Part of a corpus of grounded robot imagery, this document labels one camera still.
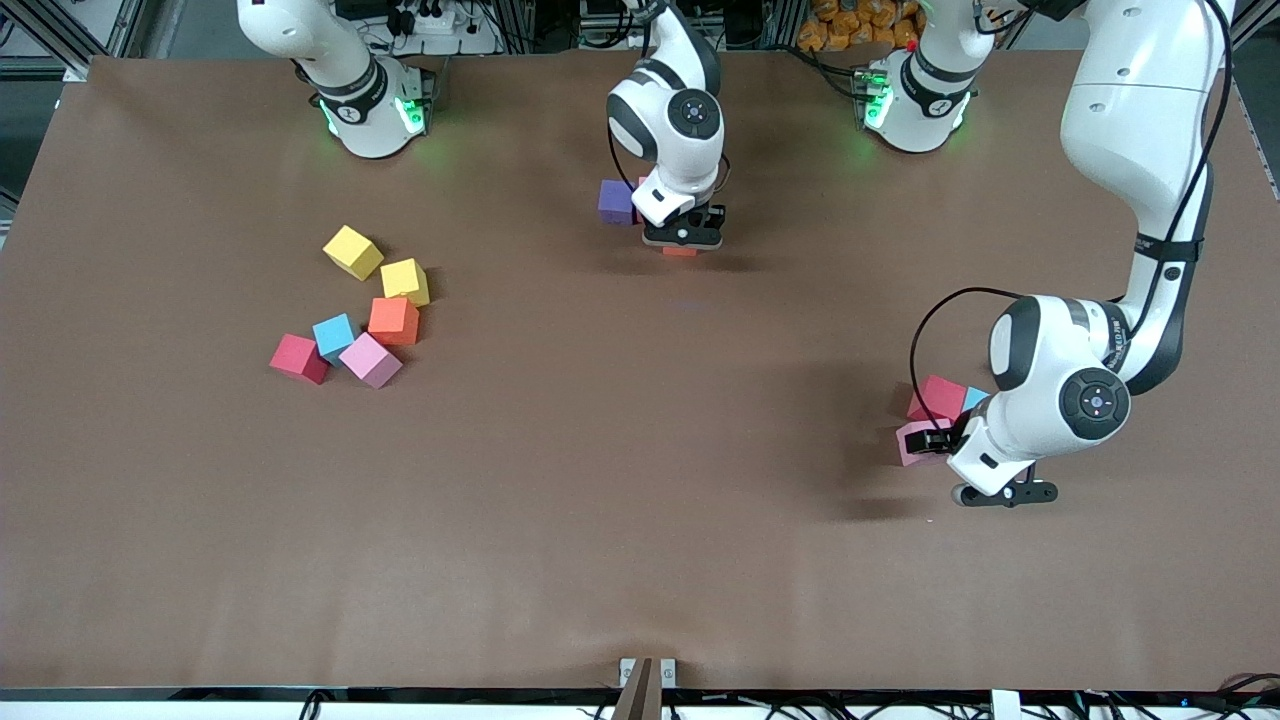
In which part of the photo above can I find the purple foam cube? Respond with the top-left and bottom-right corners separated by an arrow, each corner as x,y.
598,179 -> 638,226

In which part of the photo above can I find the red foam cube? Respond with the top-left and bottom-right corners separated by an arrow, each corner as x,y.
907,375 -> 967,423
269,333 -> 329,386

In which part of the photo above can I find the orange mesh bag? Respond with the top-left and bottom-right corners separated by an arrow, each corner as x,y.
797,0 -> 921,51

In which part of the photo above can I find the yellow foam cube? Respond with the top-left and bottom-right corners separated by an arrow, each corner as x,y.
380,258 -> 431,307
322,224 -> 385,282

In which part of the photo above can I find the white power strip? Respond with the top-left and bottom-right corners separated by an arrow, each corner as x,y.
405,0 -> 471,36

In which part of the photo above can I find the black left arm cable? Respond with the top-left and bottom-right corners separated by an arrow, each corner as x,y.
908,287 -> 1026,426

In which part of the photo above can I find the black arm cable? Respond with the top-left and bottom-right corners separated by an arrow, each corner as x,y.
605,120 -> 641,191
908,287 -> 1026,426

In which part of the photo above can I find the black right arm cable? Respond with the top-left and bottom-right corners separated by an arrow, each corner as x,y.
605,120 -> 641,191

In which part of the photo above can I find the metal bracket with wedge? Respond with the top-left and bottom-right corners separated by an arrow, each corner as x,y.
618,657 -> 678,720

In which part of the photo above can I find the aluminium frame post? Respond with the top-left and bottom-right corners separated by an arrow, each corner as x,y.
1198,0 -> 1280,73
0,0 -> 93,83

